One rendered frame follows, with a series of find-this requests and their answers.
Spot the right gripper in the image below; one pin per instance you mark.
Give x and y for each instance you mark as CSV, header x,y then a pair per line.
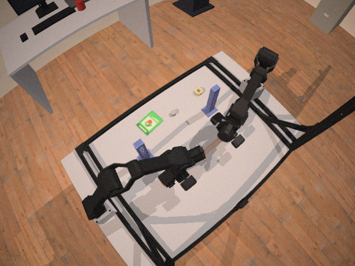
x,y
238,140

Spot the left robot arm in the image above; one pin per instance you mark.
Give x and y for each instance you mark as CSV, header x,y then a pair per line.
x,y
109,185

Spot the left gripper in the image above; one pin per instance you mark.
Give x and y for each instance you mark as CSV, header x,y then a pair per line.
x,y
182,176

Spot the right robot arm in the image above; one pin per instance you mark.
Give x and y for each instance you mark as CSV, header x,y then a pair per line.
x,y
239,110

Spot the long tan rail with center flange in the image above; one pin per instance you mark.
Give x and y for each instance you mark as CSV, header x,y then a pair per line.
x,y
211,146

